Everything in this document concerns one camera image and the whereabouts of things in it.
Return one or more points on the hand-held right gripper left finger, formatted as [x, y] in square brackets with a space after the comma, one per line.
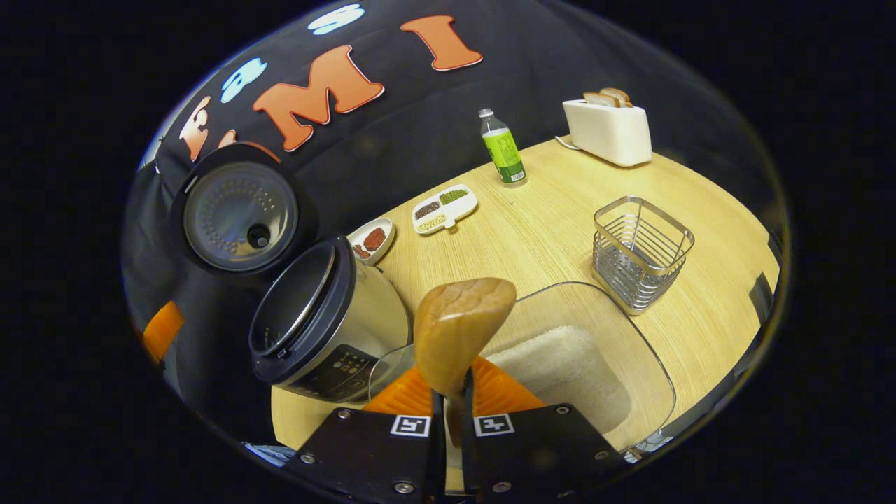
[364, 448]

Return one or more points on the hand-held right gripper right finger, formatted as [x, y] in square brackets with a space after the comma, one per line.
[539, 448]

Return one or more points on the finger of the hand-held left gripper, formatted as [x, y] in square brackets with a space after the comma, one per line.
[162, 330]

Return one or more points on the white toaster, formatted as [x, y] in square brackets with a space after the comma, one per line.
[609, 129]

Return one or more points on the wooden spoon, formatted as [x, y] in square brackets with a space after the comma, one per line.
[458, 329]

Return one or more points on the clear container of rice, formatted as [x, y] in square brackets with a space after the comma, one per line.
[567, 364]

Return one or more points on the blue cloth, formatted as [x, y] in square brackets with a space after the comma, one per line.
[269, 453]

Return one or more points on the small white oval dish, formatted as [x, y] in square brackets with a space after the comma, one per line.
[371, 241]

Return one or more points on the black silver rice cooker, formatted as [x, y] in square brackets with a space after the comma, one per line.
[329, 315]

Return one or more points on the toasted bread slice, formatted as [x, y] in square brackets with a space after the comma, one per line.
[600, 99]
[619, 95]

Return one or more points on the white divided dish of beans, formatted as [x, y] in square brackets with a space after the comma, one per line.
[444, 208]

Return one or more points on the green label bottle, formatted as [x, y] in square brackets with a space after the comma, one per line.
[504, 154]

